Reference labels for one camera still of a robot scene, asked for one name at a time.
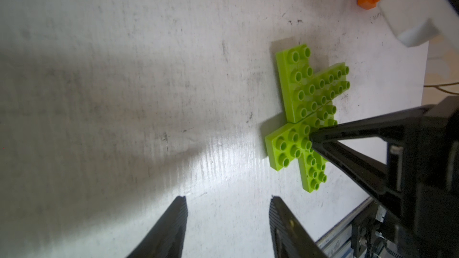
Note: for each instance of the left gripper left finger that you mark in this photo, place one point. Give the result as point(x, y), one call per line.
point(166, 237)

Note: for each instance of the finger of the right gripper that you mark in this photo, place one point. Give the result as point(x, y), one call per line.
point(358, 129)
point(371, 175)

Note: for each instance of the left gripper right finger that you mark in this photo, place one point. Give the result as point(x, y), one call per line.
point(290, 240)

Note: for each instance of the green brick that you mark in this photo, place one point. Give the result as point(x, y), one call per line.
point(312, 171)
point(323, 117)
point(288, 143)
point(294, 72)
point(327, 84)

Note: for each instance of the aluminium front rail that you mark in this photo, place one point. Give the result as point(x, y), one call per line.
point(336, 243)

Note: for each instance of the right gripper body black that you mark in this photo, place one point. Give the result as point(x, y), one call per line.
point(427, 178)

